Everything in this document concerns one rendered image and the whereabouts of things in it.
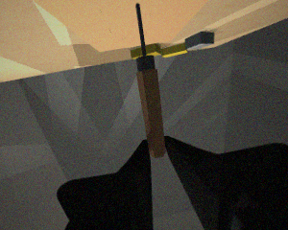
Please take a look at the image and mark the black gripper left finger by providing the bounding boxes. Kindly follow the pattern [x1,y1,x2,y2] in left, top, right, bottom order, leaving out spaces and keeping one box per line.
[57,139,154,230]

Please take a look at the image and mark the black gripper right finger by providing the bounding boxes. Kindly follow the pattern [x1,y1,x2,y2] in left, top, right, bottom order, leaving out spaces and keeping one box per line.
[164,136,288,230]

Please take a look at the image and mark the awl with brown handle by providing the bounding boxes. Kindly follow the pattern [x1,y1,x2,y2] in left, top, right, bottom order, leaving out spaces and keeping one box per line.
[135,3,166,158]

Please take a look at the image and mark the grey square block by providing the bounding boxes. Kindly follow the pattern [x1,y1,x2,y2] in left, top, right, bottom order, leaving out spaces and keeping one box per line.
[185,32,215,50]

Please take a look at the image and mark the tan wooden floor panel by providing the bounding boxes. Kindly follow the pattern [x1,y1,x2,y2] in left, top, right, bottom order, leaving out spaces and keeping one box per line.
[33,0,208,52]

